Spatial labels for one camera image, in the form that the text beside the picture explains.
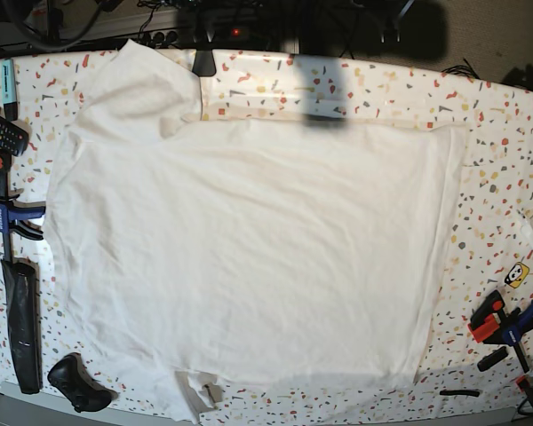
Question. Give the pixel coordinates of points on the white T-shirt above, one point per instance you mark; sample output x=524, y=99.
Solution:
x=255, y=252

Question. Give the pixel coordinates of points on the black power strip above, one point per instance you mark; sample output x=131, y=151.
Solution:
x=185, y=35

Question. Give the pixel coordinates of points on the red blue bar clamp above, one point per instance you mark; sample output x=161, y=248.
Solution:
x=490, y=324

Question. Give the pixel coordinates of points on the black game controller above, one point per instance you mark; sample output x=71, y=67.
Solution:
x=71, y=380

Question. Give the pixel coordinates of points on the yellow cartoon face sticker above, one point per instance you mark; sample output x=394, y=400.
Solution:
x=516, y=275

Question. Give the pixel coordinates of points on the blue black bar clamp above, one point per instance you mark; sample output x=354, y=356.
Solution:
x=15, y=218

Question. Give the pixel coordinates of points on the small black bar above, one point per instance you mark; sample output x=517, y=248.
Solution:
x=492, y=359

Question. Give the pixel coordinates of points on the black TV remote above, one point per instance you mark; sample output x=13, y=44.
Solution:
x=13, y=139

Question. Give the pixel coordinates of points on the teal highlighter marker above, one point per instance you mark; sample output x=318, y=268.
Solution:
x=9, y=90

